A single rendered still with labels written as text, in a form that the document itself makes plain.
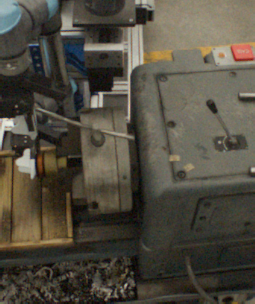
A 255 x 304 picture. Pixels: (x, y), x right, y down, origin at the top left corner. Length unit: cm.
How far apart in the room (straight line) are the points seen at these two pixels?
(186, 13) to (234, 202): 235
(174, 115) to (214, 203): 26
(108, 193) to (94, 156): 11
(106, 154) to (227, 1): 254
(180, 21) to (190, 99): 212
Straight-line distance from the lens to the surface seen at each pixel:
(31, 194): 161
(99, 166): 126
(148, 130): 127
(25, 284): 182
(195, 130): 127
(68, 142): 137
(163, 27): 337
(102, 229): 155
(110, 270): 181
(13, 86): 110
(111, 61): 168
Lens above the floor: 229
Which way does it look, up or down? 56 degrees down
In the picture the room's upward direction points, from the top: straight up
